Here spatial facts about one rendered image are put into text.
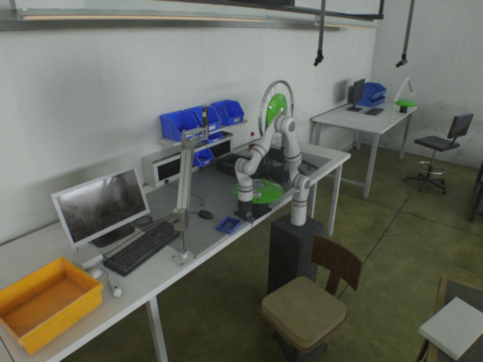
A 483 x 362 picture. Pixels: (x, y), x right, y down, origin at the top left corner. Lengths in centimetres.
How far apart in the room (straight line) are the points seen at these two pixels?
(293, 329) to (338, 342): 84
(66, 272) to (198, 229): 71
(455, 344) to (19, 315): 168
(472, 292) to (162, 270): 138
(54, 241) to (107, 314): 70
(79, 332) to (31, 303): 31
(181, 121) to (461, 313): 211
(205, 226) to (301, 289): 66
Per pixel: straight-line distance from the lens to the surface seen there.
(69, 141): 215
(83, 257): 175
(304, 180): 187
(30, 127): 206
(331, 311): 186
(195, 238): 181
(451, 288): 165
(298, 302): 186
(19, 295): 167
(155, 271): 162
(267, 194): 188
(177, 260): 165
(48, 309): 160
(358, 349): 254
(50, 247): 199
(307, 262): 214
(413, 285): 317
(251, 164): 148
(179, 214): 150
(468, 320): 150
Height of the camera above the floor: 195
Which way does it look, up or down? 25 degrees down
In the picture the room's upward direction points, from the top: straight up
